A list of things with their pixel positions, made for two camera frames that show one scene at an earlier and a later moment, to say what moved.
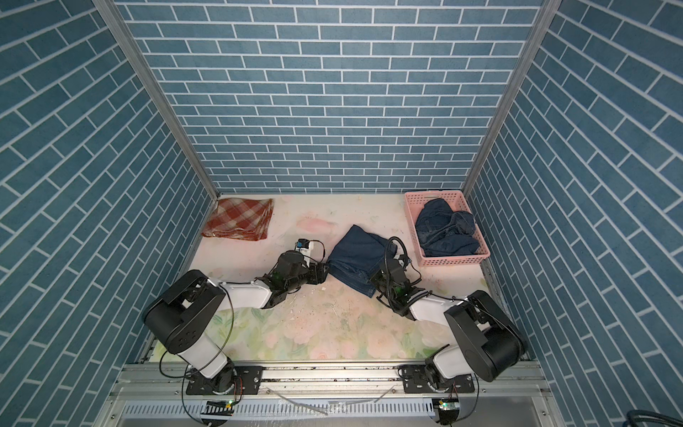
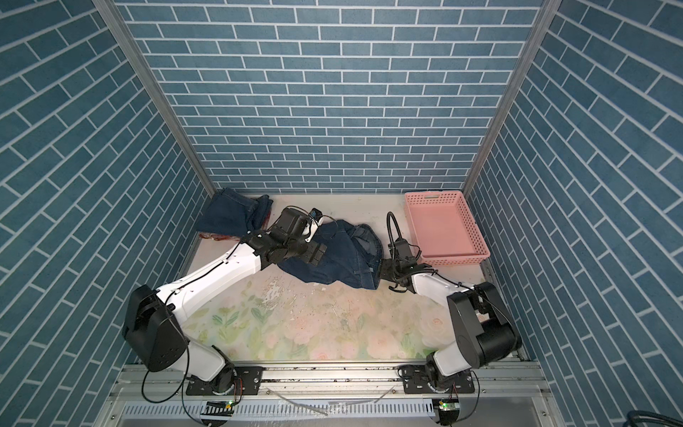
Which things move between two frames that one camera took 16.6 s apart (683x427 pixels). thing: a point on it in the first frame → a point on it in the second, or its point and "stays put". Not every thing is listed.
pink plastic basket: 444,229 stays put
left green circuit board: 219,407 stays put
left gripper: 317,277 → 309,254
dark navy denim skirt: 443,231 → 352,257
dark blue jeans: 356,255 → 234,213
